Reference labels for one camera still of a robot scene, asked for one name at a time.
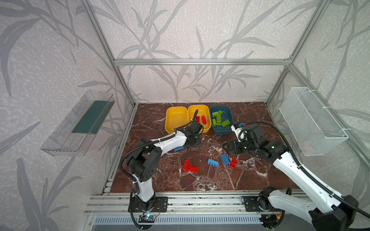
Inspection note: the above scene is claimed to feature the left yellow plastic bin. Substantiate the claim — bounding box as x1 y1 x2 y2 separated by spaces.
165 106 188 134

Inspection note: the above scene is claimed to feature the black corrugated cable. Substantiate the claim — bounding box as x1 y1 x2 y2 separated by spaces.
119 109 199 223
244 120 370 220

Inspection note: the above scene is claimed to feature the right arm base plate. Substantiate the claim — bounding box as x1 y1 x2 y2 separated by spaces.
241 187 276 212

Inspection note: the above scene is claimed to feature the blue brick centre right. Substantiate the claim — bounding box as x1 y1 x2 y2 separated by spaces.
221 154 230 166

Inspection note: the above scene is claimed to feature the teal plastic bin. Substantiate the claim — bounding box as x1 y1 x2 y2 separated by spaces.
210 105 234 135

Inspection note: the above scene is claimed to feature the green brick underside up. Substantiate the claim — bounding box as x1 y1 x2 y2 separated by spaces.
216 114 222 126

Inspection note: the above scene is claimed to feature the green circuit board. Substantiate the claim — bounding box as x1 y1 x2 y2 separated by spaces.
138 214 156 223

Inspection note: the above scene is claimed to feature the black corrugated cable left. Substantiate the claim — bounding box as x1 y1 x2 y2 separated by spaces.
119 109 199 223

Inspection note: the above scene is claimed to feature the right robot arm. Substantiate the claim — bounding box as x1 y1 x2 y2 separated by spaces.
223 132 358 231

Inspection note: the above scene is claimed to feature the middle yellow plastic bin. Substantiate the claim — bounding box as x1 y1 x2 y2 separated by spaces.
188 105 212 133

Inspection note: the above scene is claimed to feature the red brick beside bottom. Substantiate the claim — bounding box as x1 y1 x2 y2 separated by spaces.
183 160 189 171

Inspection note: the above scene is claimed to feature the blue brick underside up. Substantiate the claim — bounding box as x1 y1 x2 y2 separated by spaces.
174 146 184 152

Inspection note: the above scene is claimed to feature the clear plastic wall tray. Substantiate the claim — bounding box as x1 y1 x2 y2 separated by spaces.
40 90 115 157

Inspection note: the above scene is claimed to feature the aluminium frame rail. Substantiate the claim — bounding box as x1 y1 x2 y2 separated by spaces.
81 1 370 165

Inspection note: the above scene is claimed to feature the green brick bottom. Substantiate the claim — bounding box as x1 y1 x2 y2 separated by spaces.
221 120 231 128

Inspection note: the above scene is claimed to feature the red brick bottom edge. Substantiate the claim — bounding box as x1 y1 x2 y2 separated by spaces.
187 165 199 173

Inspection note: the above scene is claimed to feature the white wire mesh basket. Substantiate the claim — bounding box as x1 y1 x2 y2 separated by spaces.
279 87 349 157

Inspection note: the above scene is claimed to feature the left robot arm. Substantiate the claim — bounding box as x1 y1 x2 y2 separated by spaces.
120 119 204 203

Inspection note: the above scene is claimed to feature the black corrugated cable right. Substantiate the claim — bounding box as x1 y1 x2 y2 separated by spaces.
244 120 370 220

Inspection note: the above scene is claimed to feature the yellow plastic bin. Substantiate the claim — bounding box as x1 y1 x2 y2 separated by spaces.
188 105 212 133
165 106 188 134

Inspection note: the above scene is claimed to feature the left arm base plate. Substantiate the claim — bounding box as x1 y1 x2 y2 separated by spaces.
128 196 169 213

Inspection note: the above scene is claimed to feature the light blue brick on side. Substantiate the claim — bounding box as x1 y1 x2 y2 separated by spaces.
207 159 219 167

